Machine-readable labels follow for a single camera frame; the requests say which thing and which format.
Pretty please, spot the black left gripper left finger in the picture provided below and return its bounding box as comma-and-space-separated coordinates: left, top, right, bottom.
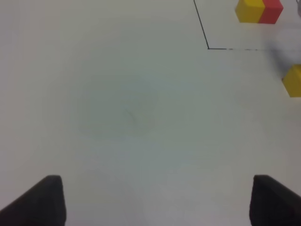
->
0, 175, 66, 226

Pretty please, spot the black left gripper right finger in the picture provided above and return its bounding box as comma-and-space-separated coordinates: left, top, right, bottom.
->
249, 175, 301, 226

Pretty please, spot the template yellow cube block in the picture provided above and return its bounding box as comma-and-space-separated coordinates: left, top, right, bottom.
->
235, 0, 265, 24

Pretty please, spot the template red cube block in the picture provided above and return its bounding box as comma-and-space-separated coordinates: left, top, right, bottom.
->
258, 0, 284, 24

